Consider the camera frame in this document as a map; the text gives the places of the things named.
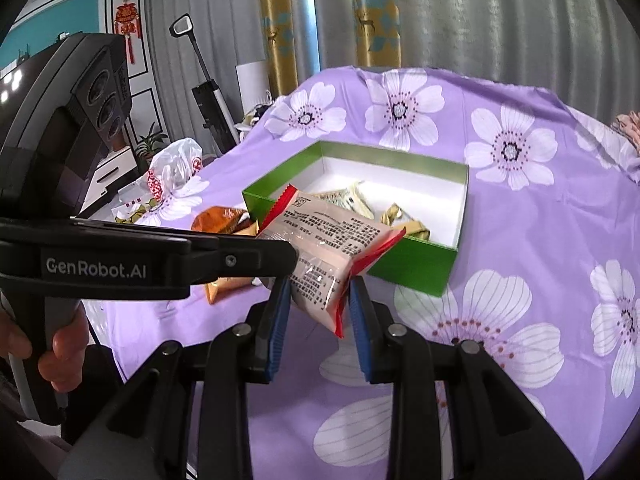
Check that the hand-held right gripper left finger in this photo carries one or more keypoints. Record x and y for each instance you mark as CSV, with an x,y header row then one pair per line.
x,y
277,330

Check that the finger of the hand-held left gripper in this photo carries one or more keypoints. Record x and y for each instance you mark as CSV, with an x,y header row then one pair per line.
x,y
240,262
150,235

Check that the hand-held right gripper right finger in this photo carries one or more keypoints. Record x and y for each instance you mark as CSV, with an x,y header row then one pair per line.
x,y
361,330

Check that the white red-edged snack packet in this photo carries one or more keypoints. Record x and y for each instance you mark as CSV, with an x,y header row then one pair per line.
x,y
325,240

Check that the green cardboard box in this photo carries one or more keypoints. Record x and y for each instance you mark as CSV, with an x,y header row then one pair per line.
x,y
425,265

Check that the person's left hand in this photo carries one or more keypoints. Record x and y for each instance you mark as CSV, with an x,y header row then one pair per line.
x,y
65,355

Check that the light orange snack packet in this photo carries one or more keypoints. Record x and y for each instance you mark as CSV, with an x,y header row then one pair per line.
x,y
225,290

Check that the white cabinet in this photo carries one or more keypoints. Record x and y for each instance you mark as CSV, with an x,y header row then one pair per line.
x,y
110,175

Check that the white plastic bag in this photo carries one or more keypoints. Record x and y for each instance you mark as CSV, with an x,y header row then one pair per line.
x,y
175,165

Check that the potted plant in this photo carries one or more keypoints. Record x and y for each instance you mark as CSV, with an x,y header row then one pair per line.
x,y
150,145

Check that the gold snack packet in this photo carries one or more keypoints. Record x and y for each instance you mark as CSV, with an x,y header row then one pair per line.
x,y
402,220

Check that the pale yellow snack packet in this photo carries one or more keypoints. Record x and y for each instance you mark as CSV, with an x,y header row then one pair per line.
x,y
345,200

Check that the upright vacuum cleaner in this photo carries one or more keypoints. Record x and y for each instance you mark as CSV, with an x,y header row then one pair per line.
x,y
212,110

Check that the black and yellow bag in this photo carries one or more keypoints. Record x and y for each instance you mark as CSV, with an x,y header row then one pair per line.
x,y
255,117

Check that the purple floral tablecloth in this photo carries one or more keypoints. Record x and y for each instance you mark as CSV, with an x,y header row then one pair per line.
x,y
500,240

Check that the white board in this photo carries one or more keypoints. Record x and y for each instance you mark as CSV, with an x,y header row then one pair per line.
x,y
252,85

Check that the pile of folded cloths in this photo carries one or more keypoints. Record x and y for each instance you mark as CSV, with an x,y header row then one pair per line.
x,y
627,127

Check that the grey curtain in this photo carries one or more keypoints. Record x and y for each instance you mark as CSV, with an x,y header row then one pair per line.
x,y
500,20

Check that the red knot wall ornament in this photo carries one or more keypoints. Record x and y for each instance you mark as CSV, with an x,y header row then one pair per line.
x,y
127,15

